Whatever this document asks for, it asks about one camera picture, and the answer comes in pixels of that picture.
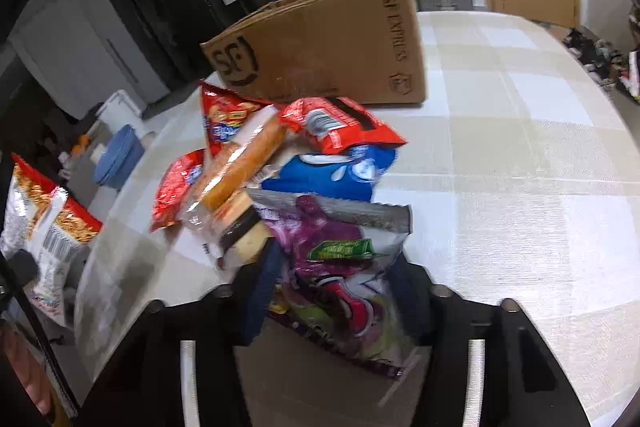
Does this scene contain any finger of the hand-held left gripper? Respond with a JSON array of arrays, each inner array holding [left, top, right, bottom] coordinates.
[[0, 249, 41, 303]]

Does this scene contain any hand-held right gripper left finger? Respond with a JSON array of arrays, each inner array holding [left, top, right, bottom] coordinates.
[[75, 239, 283, 427]]

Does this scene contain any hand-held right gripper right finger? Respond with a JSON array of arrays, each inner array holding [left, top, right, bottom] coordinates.
[[387, 252, 593, 427]]

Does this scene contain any pretzel snack bag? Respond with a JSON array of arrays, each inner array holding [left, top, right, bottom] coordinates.
[[0, 152, 104, 329]]

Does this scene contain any large purple snack bag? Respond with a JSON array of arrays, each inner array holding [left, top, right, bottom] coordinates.
[[247, 189, 418, 380]]

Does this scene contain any red triangular chip bag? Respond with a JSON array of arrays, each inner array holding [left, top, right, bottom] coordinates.
[[199, 79, 273, 160]]

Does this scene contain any red snack packet black stripe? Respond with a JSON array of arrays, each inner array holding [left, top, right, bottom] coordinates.
[[278, 96, 408, 156]]

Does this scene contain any brown cardboard box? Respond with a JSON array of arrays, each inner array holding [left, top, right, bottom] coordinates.
[[200, 0, 428, 105]]

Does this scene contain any person's left hand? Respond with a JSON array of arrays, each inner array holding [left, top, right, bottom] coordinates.
[[0, 321, 53, 414]]

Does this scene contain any sandwich biscuit packet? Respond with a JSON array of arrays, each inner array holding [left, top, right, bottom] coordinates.
[[214, 191, 275, 270]]

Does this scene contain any small green packet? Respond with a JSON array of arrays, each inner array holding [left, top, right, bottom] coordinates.
[[306, 238, 376, 262]]

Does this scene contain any orange bread package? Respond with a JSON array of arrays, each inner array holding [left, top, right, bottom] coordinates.
[[182, 106, 292, 233]]

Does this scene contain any blue snack bag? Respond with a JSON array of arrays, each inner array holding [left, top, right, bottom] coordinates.
[[261, 143, 401, 208]]

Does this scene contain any small red snack packet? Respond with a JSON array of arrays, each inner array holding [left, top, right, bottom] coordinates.
[[149, 149, 207, 234]]

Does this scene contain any stack of blue bowls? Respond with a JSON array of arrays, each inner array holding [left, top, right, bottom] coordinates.
[[93, 123, 147, 190]]

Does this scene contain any white kettle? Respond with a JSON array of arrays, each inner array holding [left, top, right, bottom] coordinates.
[[96, 89, 147, 138]]

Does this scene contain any tall dark cabinet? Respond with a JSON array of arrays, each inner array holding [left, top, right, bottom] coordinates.
[[87, 0, 201, 90]]

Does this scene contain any pile of shoes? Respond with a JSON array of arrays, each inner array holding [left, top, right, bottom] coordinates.
[[561, 4, 640, 104]]

